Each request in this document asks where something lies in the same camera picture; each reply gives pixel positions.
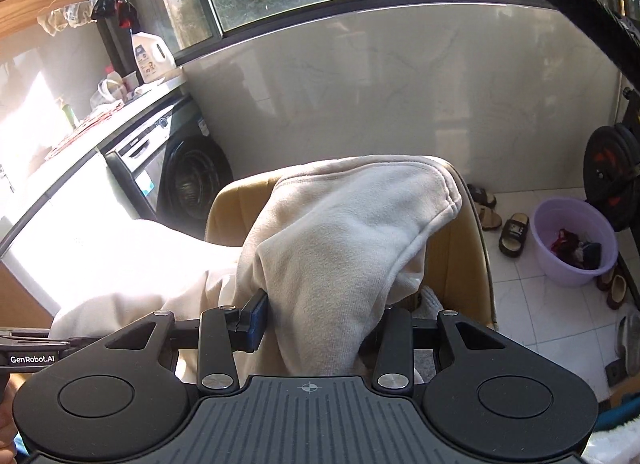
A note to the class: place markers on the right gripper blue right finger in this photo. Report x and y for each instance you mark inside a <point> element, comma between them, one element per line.
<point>394,371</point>

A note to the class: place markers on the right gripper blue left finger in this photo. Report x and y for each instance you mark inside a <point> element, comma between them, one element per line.
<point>223,331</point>

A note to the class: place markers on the cream long-sleeve top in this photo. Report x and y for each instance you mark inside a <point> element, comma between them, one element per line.
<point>336,243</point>

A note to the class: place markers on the wooden chair with clothes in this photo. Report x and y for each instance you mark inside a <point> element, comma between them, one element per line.
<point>457,266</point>

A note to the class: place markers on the front-load washing machine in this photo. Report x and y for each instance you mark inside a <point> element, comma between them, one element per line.
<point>169,166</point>

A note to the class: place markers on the brown sandal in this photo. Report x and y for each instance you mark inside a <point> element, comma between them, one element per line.
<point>489,219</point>

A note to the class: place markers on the black slipper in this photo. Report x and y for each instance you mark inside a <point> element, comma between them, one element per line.
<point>513,235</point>

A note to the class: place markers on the purple plastic basin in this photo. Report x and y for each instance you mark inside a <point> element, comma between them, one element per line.
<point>573,242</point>

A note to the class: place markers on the white detergent jug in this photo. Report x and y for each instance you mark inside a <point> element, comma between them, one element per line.
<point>153,57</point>

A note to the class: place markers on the black exercise bike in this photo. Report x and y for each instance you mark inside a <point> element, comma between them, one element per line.
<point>611,168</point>

